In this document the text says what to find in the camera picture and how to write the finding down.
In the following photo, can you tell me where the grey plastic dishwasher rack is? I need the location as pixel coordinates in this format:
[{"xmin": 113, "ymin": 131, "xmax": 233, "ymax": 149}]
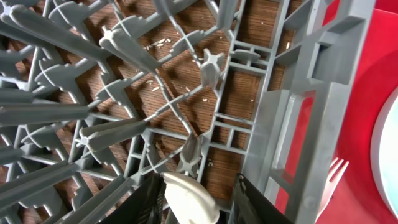
[{"xmin": 1, "ymin": 0, "xmax": 375, "ymax": 223}]

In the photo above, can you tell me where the light blue plate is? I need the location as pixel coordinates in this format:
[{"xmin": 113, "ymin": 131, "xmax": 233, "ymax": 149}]
[{"xmin": 370, "ymin": 90, "xmax": 397, "ymax": 217}]

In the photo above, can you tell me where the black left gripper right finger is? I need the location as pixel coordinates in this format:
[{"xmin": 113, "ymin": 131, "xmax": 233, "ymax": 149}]
[{"xmin": 233, "ymin": 173, "xmax": 292, "ymax": 224}]

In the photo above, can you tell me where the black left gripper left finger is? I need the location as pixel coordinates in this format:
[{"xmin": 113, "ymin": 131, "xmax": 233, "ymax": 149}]
[{"xmin": 99, "ymin": 174, "xmax": 166, "ymax": 224}]

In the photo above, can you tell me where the red plastic serving tray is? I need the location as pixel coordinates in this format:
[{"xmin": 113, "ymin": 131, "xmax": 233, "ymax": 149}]
[{"xmin": 275, "ymin": 0, "xmax": 398, "ymax": 224}]

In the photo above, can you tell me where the white plastic fork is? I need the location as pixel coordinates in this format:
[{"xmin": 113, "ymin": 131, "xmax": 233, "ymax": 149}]
[{"xmin": 315, "ymin": 157, "xmax": 349, "ymax": 222}]

